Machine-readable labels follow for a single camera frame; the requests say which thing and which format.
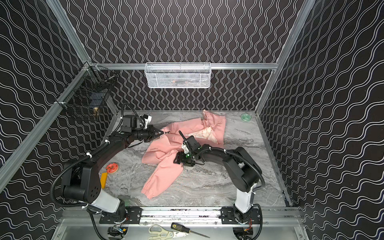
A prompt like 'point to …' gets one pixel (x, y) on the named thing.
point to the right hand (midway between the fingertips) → (179, 163)
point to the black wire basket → (91, 90)
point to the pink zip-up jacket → (207, 131)
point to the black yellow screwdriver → (182, 228)
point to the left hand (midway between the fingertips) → (167, 133)
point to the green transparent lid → (246, 116)
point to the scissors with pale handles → (162, 233)
